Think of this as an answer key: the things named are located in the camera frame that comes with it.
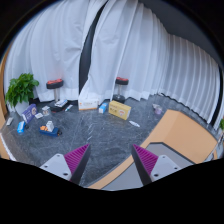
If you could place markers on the bar stool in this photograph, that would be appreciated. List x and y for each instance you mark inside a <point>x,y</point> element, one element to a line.
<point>120,82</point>
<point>55,85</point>

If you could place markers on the right bar stool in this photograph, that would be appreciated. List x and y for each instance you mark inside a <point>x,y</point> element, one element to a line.
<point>120,82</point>

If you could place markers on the orange grey desk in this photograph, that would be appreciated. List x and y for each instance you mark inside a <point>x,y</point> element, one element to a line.
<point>178,136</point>

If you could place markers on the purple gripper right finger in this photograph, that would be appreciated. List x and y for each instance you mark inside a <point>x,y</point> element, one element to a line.
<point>151,167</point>

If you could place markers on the white curtain left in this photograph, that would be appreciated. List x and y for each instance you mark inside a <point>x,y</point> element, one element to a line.
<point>50,45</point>

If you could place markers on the left bar stool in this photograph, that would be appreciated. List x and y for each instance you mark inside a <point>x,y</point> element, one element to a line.
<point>55,85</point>

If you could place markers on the small purple cup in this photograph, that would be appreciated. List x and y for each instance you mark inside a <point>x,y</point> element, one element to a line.
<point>157,109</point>

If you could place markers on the purple box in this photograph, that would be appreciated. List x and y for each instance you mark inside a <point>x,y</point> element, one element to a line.
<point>29,113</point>

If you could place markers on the white curtain right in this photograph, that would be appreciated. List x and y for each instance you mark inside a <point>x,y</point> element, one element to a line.
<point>131,42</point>

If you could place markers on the green potted plant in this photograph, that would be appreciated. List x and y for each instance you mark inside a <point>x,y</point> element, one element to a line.
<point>20,91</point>

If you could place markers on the small blue white box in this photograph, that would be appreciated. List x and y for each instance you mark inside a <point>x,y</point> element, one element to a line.
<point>103,108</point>

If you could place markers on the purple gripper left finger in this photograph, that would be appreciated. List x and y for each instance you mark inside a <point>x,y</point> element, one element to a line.
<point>69,166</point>

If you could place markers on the white curtain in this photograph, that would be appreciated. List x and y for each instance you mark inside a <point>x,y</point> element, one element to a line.
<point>131,42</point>
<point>50,45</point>

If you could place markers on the small white packet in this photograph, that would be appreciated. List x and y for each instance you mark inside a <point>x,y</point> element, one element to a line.
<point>134,123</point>

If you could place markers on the black tray with box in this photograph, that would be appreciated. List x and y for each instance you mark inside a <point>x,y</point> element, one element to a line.
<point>61,105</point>

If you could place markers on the yellow cardboard box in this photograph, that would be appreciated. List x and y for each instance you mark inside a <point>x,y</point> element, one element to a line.
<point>120,110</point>

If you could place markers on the white orange box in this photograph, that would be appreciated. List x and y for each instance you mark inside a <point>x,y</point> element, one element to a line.
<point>87,104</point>

